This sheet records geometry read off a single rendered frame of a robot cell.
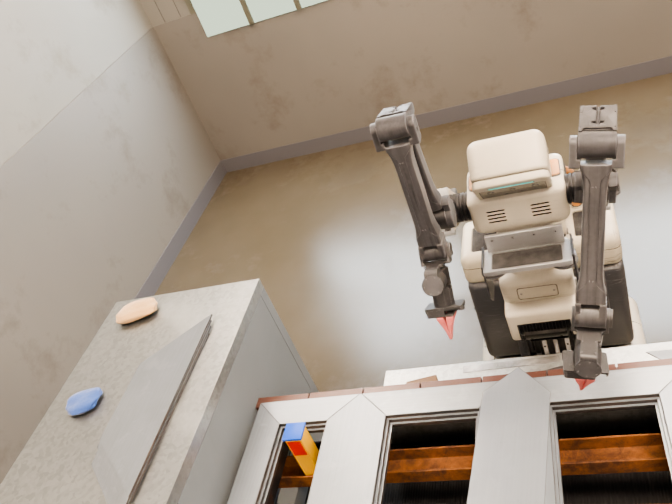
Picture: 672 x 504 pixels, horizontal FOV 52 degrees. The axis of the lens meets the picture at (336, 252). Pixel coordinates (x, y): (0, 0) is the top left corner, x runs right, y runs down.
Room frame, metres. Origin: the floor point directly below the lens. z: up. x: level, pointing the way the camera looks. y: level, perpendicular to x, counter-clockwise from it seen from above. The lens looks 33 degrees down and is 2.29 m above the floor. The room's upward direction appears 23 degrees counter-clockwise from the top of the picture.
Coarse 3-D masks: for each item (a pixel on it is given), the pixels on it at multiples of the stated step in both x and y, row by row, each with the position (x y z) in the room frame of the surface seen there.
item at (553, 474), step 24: (552, 408) 1.17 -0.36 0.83; (576, 408) 1.15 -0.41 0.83; (600, 408) 1.12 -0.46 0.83; (624, 408) 1.09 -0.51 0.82; (312, 432) 1.44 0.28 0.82; (384, 432) 1.32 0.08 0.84; (552, 432) 1.10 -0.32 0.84; (384, 456) 1.25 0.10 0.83; (552, 456) 1.03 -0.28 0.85; (264, 480) 1.33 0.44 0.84; (312, 480) 1.27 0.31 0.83; (384, 480) 1.18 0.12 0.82; (552, 480) 0.97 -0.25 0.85
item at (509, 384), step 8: (512, 376) 1.31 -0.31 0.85; (520, 376) 1.30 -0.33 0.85; (528, 376) 1.28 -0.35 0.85; (496, 384) 1.30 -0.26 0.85; (504, 384) 1.29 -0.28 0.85; (512, 384) 1.28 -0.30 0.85; (520, 384) 1.27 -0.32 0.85; (528, 384) 1.26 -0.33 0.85; (536, 384) 1.25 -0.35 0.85; (488, 392) 1.29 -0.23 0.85; (496, 392) 1.28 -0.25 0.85; (504, 392) 1.27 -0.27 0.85; (512, 392) 1.26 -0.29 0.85; (520, 392) 1.24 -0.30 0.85
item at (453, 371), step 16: (608, 352) 1.40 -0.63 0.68; (624, 352) 1.38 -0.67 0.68; (640, 352) 1.35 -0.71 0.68; (416, 368) 1.66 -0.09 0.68; (432, 368) 1.63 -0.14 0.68; (448, 368) 1.60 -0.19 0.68; (512, 368) 1.49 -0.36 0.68; (528, 368) 1.47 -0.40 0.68; (544, 368) 1.44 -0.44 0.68; (384, 384) 1.65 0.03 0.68
